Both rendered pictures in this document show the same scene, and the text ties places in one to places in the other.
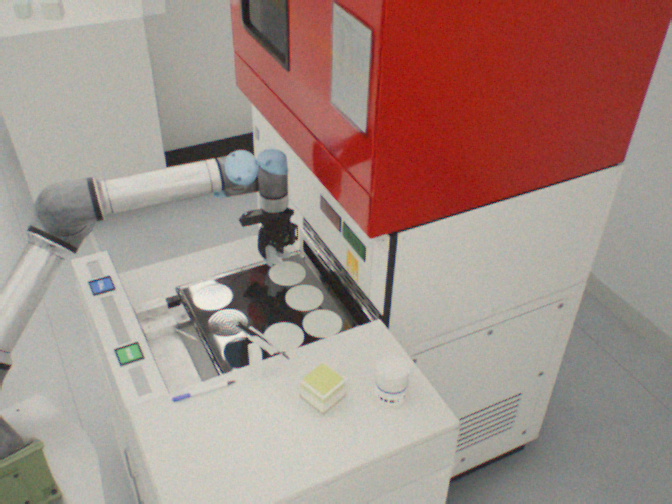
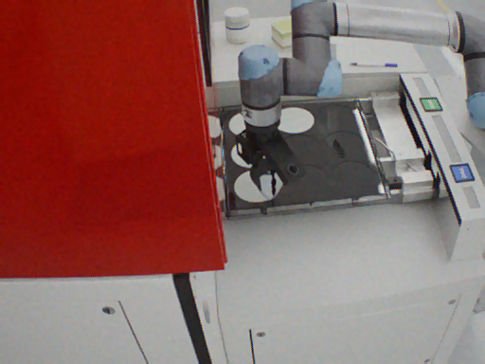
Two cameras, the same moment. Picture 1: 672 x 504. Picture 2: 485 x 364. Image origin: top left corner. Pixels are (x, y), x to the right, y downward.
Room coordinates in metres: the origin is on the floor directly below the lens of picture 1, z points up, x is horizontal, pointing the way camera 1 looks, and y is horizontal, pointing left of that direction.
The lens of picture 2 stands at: (2.42, 0.58, 1.87)
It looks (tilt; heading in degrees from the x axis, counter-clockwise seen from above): 44 degrees down; 209
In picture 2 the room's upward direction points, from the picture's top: 6 degrees counter-clockwise
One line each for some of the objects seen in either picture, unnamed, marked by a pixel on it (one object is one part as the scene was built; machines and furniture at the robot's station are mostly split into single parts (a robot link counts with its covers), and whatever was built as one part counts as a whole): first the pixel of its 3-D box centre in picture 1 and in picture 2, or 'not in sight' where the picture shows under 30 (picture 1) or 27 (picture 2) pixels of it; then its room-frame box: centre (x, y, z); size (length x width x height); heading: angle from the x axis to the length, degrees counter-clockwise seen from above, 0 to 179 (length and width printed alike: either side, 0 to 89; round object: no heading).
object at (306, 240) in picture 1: (336, 284); not in sight; (1.50, 0.00, 0.89); 0.44 x 0.02 x 0.10; 28
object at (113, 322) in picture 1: (120, 340); (442, 157); (1.27, 0.53, 0.89); 0.55 x 0.09 x 0.14; 28
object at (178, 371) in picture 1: (170, 356); (400, 146); (1.24, 0.40, 0.87); 0.36 x 0.08 x 0.03; 28
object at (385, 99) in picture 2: not in sight; (385, 98); (1.10, 0.32, 0.89); 0.08 x 0.03 x 0.03; 118
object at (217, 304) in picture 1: (266, 310); (299, 149); (1.38, 0.18, 0.90); 0.34 x 0.34 x 0.01; 28
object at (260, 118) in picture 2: (274, 198); (260, 108); (1.55, 0.16, 1.13); 0.08 x 0.08 x 0.05
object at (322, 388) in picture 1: (322, 389); (287, 34); (1.04, 0.02, 1.00); 0.07 x 0.07 x 0.07; 48
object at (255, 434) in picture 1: (294, 435); (314, 61); (1.00, 0.08, 0.89); 0.62 x 0.35 x 0.14; 118
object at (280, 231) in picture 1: (277, 225); (261, 138); (1.55, 0.16, 1.05); 0.09 x 0.08 x 0.12; 58
